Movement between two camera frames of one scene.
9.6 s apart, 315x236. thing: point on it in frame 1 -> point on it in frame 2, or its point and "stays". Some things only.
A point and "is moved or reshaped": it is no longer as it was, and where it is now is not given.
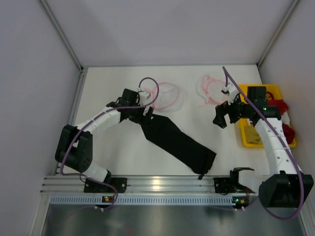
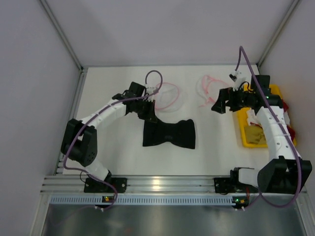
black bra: x=162 y=130 is moved or reshaped
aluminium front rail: x=135 y=185 stays
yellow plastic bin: x=275 y=90 stays
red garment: x=289 y=131 stays
